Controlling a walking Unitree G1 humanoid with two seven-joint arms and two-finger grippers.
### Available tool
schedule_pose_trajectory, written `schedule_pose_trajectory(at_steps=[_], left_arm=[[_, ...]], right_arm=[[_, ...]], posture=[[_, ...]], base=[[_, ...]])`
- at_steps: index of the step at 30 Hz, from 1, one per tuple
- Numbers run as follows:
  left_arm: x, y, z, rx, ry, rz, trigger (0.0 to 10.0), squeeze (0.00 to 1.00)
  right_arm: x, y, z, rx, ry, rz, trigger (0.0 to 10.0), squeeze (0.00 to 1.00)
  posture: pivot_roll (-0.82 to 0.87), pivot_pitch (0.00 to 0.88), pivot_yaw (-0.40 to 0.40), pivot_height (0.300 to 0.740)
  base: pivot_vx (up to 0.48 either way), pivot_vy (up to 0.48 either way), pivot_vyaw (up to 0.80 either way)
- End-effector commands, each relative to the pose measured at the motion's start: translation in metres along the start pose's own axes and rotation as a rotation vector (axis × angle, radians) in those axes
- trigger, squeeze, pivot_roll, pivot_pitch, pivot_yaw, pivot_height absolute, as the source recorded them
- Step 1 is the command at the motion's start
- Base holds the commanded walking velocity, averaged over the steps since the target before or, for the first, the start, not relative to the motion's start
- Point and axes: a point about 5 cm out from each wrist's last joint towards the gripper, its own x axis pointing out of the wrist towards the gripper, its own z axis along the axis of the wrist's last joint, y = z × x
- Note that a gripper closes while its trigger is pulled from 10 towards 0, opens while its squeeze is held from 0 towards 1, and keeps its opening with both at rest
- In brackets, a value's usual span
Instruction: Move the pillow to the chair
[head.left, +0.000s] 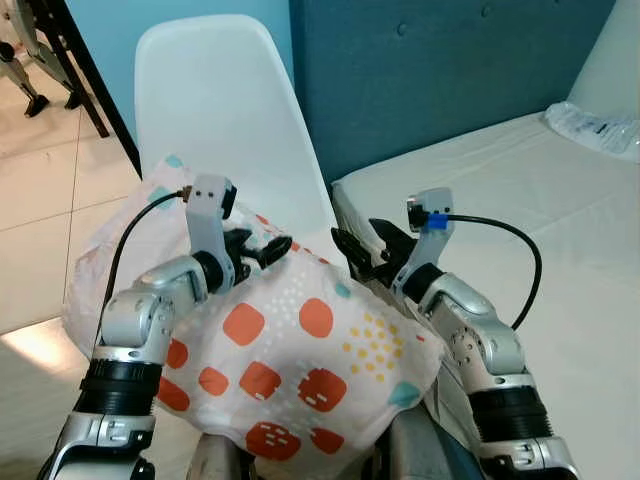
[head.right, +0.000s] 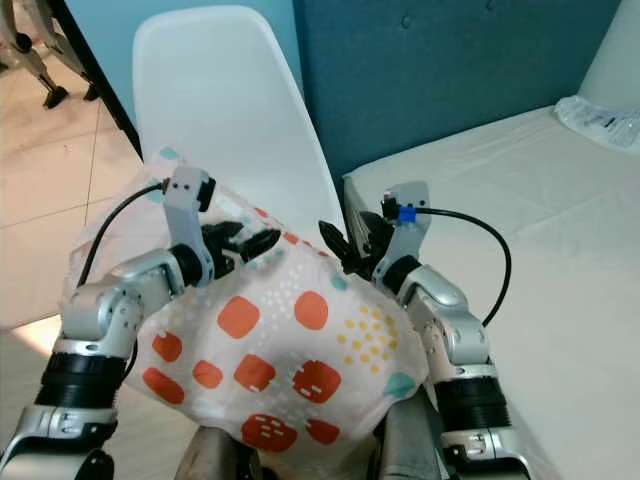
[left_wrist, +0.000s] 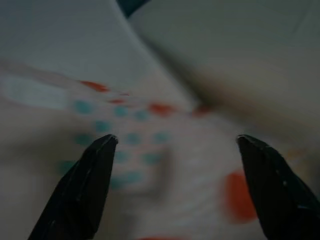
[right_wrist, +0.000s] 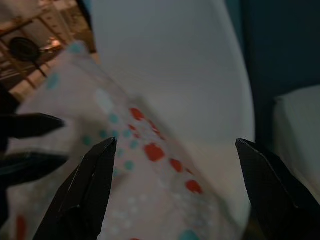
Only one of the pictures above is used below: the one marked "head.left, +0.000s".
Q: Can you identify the clear plastic wrapped package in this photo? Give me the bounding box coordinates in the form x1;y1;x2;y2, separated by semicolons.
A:
544;100;640;163

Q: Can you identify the black wall edge trim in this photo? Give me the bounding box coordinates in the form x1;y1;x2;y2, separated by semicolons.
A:
42;0;143;179

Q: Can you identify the white bed mattress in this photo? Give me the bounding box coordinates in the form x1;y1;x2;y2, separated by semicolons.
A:
330;108;640;480

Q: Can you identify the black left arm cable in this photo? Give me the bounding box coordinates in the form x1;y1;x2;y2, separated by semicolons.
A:
98;186;193;336

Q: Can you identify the white pillow with coloured spots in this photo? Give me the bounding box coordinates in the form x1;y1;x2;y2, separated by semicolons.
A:
62;155;447;463

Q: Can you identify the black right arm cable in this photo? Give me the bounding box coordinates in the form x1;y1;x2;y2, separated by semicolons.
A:
425;212;544;331

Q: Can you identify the white plastic chair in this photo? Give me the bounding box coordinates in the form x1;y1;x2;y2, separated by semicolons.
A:
133;14;341;263

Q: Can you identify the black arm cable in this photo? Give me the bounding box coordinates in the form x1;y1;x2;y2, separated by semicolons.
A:
425;212;544;331
98;186;193;336

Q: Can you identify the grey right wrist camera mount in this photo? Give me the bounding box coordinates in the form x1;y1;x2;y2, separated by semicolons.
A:
390;188;454;296

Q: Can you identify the grey office chair base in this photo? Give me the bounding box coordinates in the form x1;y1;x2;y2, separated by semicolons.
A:
0;0;53;119

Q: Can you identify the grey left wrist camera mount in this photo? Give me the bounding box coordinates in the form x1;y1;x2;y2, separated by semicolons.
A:
185;175;241;293

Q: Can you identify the teal upholstered headboard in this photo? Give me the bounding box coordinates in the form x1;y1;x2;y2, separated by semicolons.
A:
290;0;617;187

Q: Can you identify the grey robot right leg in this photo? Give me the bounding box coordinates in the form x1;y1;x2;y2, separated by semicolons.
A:
383;400;483;480

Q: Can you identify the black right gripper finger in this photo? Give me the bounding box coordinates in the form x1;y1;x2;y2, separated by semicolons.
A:
368;218;414;259
330;228;381;283

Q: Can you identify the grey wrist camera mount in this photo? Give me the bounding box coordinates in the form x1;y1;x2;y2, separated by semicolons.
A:
390;188;454;296
185;175;241;293

